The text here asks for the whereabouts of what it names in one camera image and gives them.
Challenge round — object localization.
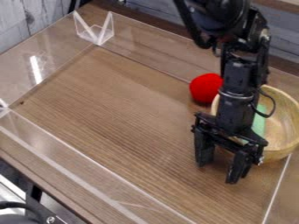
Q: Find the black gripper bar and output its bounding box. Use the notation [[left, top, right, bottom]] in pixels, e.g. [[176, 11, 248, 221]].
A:
[[192, 112, 269, 184]]

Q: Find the clear acrylic corner bracket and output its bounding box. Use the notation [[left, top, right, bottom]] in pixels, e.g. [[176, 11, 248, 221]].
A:
[[73, 11, 115, 46]]

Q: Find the red plush strawberry toy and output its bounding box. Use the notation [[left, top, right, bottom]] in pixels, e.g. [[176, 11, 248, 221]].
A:
[[190, 73, 224, 103]]

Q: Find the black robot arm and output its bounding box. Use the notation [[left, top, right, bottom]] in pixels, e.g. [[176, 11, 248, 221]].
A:
[[174, 0, 272, 184]]

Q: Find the green rectangular block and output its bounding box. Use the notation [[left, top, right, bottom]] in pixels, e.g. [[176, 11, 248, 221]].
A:
[[252, 104, 268, 137]]

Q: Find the black metal table frame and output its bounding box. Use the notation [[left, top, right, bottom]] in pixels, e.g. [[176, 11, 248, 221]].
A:
[[26, 185, 69, 224]]

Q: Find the black cable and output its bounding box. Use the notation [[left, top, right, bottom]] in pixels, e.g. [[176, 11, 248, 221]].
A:
[[0, 200, 45, 224]]

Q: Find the clear acrylic tray wall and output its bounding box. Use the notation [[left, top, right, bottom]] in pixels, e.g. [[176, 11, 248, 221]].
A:
[[0, 9, 299, 224]]

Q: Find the wooden bowl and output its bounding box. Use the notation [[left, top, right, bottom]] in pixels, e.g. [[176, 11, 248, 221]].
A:
[[210, 84, 299, 164]]

